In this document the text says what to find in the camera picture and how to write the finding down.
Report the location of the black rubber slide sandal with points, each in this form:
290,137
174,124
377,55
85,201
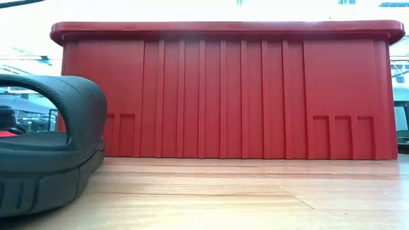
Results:
48,172

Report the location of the red ribbed plastic bin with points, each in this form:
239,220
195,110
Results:
223,96

